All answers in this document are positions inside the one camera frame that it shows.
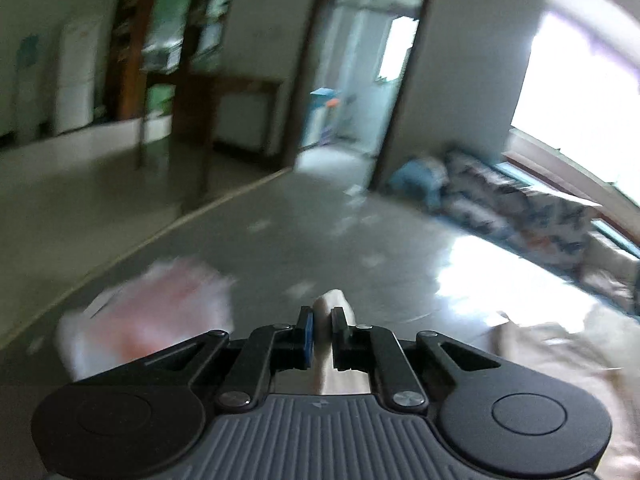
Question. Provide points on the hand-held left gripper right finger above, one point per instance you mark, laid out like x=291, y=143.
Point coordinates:
x=340, y=337

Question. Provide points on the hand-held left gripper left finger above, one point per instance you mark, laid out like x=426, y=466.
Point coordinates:
x=307, y=337

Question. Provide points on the beige cloth garment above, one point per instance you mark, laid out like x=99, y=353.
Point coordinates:
x=550, y=360

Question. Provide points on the grey star quilted table cover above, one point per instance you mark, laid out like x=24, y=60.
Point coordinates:
x=300, y=240

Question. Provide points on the pink white tissue pack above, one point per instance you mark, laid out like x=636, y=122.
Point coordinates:
x=150, y=310

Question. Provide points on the blue covered stool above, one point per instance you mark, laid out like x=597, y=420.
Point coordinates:
x=417, y=180

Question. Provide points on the butterfly print cushion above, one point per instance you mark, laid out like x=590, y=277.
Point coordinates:
x=555, y=230
x=480, y=195

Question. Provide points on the blue cabinet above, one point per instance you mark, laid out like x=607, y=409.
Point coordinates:
x=320, y=115

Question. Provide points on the wooden console table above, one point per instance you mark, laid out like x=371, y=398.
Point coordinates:
x=235, y=87

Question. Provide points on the beige cushion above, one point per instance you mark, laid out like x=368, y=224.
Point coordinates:
x=610, y=270

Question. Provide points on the wooden shelf divider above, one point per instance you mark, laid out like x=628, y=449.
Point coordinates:
x=130, y=60

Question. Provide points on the window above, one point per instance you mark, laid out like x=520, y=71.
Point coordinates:
x=575, y=95

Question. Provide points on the white refrigerator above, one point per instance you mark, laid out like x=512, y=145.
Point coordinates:
x=77, y=75

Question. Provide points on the dark wooden door frame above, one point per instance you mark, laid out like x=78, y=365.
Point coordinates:
x=400, y=110

